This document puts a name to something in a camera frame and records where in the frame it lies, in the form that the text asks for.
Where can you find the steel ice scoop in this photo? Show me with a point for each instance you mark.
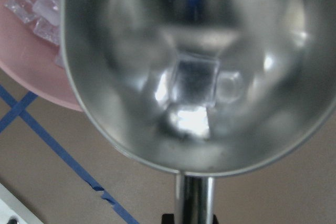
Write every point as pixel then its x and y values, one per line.
pixel 274 88

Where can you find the ice cube in scoop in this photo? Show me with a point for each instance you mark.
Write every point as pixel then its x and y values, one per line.
pixel 194 80

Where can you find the clear ice cubes pile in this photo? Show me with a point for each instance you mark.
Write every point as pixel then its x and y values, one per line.
pixel 41 16

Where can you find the pink bowl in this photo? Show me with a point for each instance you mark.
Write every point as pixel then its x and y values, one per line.
pixel 33 62

